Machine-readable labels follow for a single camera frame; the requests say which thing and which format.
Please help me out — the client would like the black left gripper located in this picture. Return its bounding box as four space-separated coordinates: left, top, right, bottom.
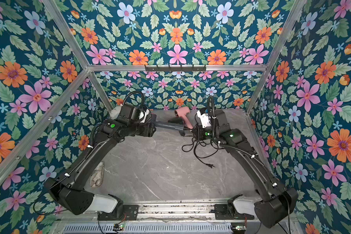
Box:
127 122 158 137

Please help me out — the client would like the dark grey hair dryer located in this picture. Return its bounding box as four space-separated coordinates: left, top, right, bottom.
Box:
155 117 189 136

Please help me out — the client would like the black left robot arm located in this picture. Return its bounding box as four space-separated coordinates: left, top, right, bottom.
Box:
45 116 156 218

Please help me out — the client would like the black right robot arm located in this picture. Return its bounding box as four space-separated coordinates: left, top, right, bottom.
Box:
193 109 298 228

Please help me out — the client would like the pink hair dryer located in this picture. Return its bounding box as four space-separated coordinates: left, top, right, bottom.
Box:
168 106 193 129

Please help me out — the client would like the white teddy bear blue shirt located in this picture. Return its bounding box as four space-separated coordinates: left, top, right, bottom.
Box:
109 105 122 120

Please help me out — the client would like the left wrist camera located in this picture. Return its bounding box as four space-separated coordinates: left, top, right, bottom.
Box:
117 104 152 126

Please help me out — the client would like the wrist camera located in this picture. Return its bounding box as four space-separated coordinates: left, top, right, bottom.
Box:
197 108 212 128
117 104 152 126

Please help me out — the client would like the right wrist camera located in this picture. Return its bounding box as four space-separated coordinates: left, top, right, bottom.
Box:
197 108 212 128

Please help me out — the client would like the black hook rail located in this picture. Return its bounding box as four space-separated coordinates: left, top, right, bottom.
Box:
144 65 207 72

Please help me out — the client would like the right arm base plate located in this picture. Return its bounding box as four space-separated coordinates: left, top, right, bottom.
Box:
210 204 255 220

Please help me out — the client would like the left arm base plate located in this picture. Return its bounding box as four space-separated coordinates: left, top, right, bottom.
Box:
98 205 139 221

